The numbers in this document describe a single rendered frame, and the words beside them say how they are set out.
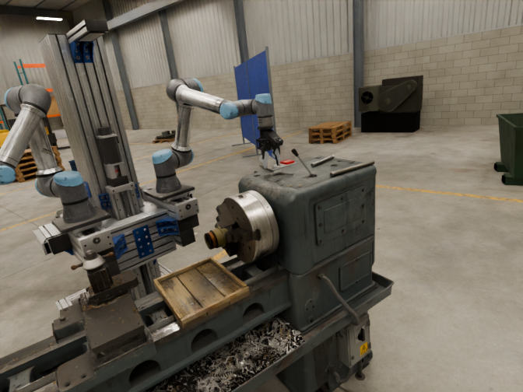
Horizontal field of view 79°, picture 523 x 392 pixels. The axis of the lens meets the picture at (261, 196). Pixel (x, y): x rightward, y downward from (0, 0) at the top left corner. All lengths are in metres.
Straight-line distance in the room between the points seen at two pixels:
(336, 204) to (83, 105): 1.38
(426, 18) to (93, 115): 10.23
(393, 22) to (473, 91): 3.08
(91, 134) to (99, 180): 0.25
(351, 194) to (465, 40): 9.58
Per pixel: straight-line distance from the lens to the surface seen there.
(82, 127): 1.95
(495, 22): 10.94
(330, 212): 1.50
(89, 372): 1.26
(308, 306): 1.62
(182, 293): 1.46
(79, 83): 1.97
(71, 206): 1.78
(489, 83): 10.89
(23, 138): 1.68
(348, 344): 1.91
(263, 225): 1.34
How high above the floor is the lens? 1.68
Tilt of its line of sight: 19 degrees down
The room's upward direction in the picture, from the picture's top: 7 degrees counter-clockwise
